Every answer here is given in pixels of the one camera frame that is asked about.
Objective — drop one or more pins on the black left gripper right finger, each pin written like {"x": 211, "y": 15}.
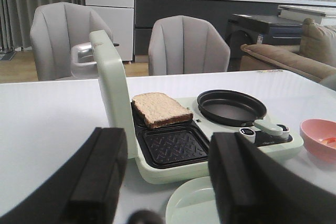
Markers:
{"x": 250, "y": 187}

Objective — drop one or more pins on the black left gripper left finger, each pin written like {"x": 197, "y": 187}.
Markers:
{"x": 85, "y": 189}

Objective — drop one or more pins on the pink plastic bowl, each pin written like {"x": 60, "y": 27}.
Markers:
{"x": 313, "y": 131}

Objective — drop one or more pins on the orange shrimp piece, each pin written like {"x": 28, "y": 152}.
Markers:
{"x": 329, "y": 140}

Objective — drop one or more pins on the white bread slice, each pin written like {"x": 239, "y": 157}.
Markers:
{"x": 158, "y": 110}

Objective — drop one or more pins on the mint green breakfast maker lid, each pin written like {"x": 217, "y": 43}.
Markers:
{"x": 99, "y": 58}

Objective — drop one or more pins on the mint green breakfast maker base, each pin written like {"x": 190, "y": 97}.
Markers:
{"x": 179, "y": 151}

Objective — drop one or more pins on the left silver control knob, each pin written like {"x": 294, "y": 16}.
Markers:
{"x": 247, "y": 134}

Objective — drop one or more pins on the silver control knob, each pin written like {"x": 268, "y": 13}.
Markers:
{"x": 247, "y": 134}
{"x": 285, "y": 132}

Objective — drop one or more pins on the mint green round plate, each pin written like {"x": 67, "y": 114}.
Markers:
{"x": 193, "y": 202}

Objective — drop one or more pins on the right silver control knob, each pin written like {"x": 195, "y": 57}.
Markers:
{"x": 285, "y": 132}

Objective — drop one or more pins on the black round frying pan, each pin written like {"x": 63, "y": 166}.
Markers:
{"x": 236, "y": 109}

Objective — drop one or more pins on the beige sofa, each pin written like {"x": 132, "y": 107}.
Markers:
{"x": 313, "y": 58}

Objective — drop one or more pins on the right grey upholstered chair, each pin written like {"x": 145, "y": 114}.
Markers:
{"x": 183, "y": 45}

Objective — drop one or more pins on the grey upholstered chair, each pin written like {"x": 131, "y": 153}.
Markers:
{"x": 56, "y": 28}
{"x": 183, "y": 45}

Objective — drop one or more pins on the left grey upholstered chair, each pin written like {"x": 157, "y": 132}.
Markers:
{"x": 56, "y": 28}

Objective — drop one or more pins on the dark grey kitchen counter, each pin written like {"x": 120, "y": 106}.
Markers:
{"x": 217, "y": 12}

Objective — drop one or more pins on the white drawer cabinet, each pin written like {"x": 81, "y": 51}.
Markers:
{"x": 119, "y": 16}

